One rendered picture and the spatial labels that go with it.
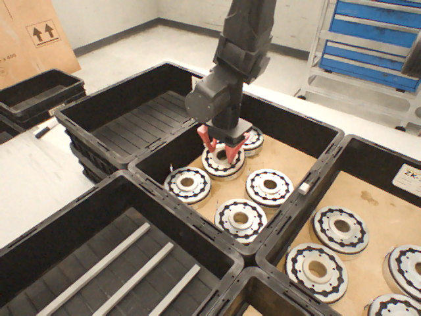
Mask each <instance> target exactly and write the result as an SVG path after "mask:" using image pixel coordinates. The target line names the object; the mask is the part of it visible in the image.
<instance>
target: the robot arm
mask: <svg viewBox="0 0 421 316"><path fill-rule="evenodd" d="M276 1H277V0H232V4H231V6H230V9H229V11H228V14H227V16H226V17H225V19H224V28H223V32H221V33H219V38H218V45H217V47H216V51H215V54H214V57H213V60H212V62H213V63H214V64H215V66H213V67H212V68H210V70H209V73H210V74H208V75H206V76H205V77H204V78H203V79H201V80H199V81H198V82H197V83H196V85H195V88H194V90H193V91H192V92H190V93H189V94H187V96H186V100H185V105H186V110H187V112H188V113H189V115H190V116H191V118H193V119H194V120H196V121H197V124H199V123H201V124H203V125H202V126H200V127H198V129H197V133H198V134H199V135H200V137H202V139H203V141H204V142H205V143H206V145H207V147H208V149H209V151H210V153H212V152H213V151H214V150H215V147H216V144H217V141H219V142H222V143H224V144H225V148H226V155H227V159H228V163H231V162H232V161H233V160H234V158H235V156H236V154H237V153H238V151H239V149H241V147H242V146H243V144H244V143H245V142H246V141H247V140H248V139H249V138H250V131H252V126H253V125H252V124H251V123H250V122H247V121H246V120H243V119H242V118H239V111H240V110H241V107H240V105H241V100H242V95H243V85H244V83H245V84H247V85H250V84H251V83H252V82H254V81H255V80H256V79H257V78H258V77H259V76H260V75H261V74H263V73H264V72H265V70H266V68H267V66H268V64H269V62H270V59H271V58H270V57H269V55H268V54H267V51H268V49H269V47H270V44H271V42H272V39H273V37H274V36H273V35H270V33H271V31H272V27H273V25H274V11H275V7H276ZM209 136H210V137H212V138H213V141H212V145H211V142H210V140H209Z"/></svg>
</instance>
